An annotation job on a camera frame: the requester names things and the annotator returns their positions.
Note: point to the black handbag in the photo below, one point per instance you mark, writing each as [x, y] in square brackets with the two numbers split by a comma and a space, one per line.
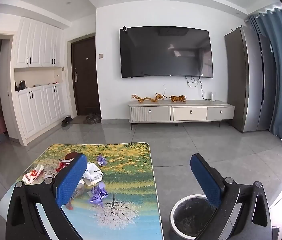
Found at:
[21, 85]

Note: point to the dark brown door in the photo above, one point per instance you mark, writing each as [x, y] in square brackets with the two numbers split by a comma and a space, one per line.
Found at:
[86, 77]

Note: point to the black wall television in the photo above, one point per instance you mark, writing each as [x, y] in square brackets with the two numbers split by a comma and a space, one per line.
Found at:
[166, 52]

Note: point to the black shoes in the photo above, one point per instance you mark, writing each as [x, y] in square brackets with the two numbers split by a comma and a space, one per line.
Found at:
[66, 121]

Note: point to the brown snack packet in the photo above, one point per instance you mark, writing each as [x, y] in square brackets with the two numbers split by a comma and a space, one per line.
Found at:
[69, 155]

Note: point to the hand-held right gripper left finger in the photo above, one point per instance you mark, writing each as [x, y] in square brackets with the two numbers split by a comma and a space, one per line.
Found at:
[71, 177]

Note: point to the clear plastic bottle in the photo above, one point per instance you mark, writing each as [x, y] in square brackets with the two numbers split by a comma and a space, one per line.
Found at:
[78, 191]

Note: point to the small purple wrapper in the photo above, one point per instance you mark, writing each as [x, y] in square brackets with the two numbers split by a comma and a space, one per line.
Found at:
[101, 160]

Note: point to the grey doormat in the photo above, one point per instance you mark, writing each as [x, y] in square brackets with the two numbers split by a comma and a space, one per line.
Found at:
[78, 120]

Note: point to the brown sandals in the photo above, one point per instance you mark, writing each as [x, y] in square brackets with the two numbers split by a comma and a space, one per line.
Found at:
[92, 118]

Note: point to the white router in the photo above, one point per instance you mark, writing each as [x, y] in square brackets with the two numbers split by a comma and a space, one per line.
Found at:
[212, 96]

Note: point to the amber tiger figurine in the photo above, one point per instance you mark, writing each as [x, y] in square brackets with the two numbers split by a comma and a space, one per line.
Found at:
[178, 98]

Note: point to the white television stand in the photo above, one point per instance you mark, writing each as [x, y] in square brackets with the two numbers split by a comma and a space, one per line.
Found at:
[191, 113]

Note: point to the small webcam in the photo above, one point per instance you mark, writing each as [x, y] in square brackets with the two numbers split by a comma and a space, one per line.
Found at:
[124, 28]

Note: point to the red and white paper wrapper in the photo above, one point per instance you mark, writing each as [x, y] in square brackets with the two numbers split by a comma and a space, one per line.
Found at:
[32, 175]

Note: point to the red snack packet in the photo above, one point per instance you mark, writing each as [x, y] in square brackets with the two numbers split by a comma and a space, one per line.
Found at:
[63, 166]

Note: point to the white hallway cabinet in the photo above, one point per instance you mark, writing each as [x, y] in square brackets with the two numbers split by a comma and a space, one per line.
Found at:
[36, 42]

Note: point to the grey refrigerator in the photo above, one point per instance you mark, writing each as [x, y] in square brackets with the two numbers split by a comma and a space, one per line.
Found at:
[251, 80]

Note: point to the white plastic bag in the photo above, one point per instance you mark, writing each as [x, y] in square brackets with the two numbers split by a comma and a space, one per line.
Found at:
[93, 173]

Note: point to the amber dragon figurine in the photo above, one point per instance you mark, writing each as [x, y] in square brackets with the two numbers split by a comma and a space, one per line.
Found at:
[159, 96]
[142, 99]

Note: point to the large purple wrapper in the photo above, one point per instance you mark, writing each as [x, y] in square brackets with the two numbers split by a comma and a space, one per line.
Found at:
[97, 193]

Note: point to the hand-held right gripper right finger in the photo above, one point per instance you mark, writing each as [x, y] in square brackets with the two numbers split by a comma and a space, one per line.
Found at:
[204, 180]

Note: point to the white round trash bin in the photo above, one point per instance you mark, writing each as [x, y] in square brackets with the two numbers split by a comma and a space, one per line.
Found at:
[188, 212]

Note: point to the landscape printed table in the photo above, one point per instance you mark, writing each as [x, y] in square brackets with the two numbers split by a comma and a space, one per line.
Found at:
[131, 180]

